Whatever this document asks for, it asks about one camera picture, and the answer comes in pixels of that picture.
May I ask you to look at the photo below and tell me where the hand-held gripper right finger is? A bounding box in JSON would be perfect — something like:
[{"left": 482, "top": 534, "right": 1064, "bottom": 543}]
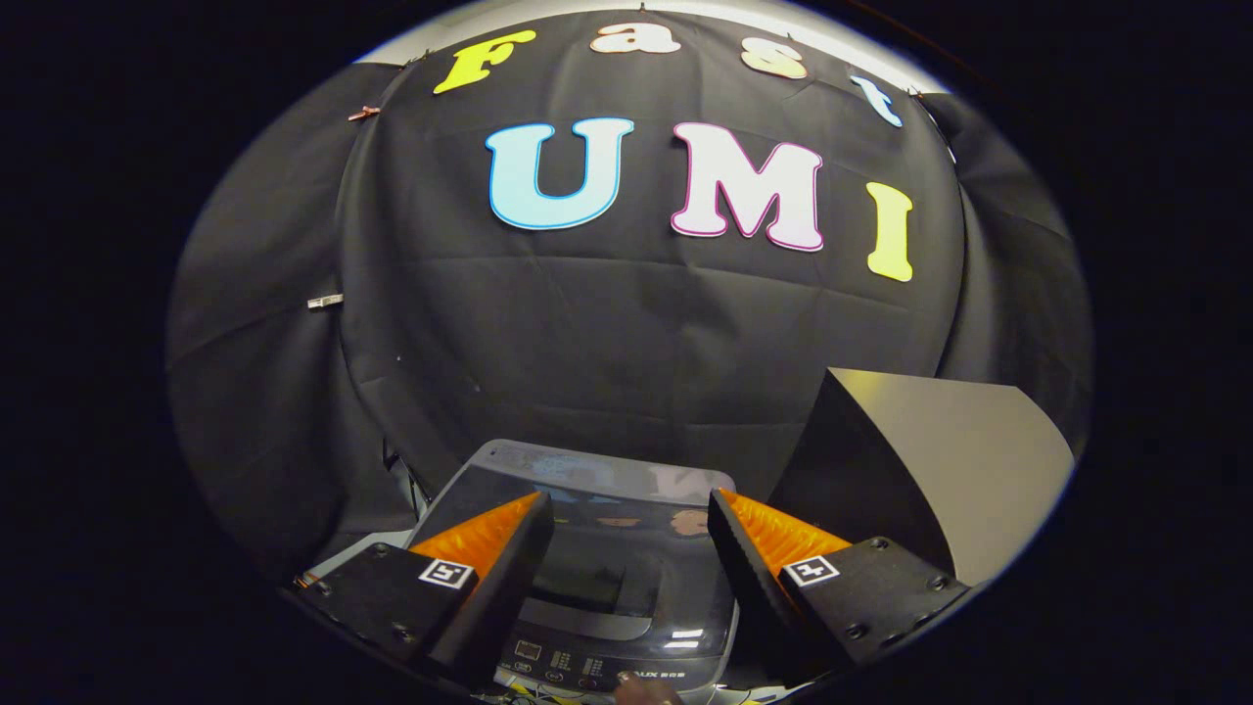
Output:
[{"left": 706, "top": 487, "right": 972, "bottom": 688}]

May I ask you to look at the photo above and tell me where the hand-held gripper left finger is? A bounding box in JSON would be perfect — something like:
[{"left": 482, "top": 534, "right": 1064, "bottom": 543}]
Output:
[{"left": 294, "top": 490, "right": 557, "bottom": 690}]

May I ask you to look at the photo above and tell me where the grey washing machine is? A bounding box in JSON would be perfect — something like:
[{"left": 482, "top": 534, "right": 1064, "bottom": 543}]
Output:
[{"left": 404, "top": 439, "right": 743, "bottom": 702}]

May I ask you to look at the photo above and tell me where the black backdrop cloth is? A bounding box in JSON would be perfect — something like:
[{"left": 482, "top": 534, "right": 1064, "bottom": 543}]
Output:
[{"left": 164, "top": 8, "right": 1095, "bottom": 588}]

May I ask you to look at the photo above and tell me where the black hanging cable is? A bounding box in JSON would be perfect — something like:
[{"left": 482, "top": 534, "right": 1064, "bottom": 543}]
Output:
[{"left": 380, "top": 436, "right": 434, "bottom": 517}]

